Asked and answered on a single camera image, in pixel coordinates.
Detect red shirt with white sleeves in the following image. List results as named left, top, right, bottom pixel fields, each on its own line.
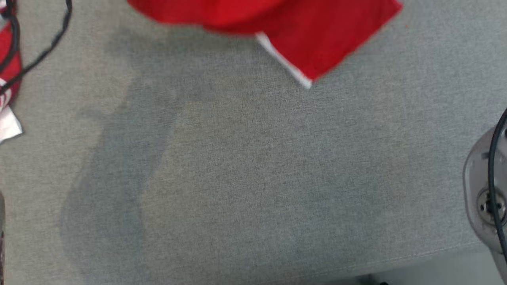
left=0, top=0, right=403, bottom=144

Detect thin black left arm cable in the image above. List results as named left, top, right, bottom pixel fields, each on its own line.
left=0, top=0, right=74, bottom=95

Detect folded red shirts stack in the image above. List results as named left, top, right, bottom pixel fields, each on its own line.
left=0, top=0, right=20, bottom=76

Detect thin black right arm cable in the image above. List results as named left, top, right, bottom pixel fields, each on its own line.
left=488, top=108, right=507, bottom=264

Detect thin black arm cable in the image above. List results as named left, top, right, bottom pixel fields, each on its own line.
left=0, top=0, right=74, bottom=95
left=488, top=108, right=507, bottom=264

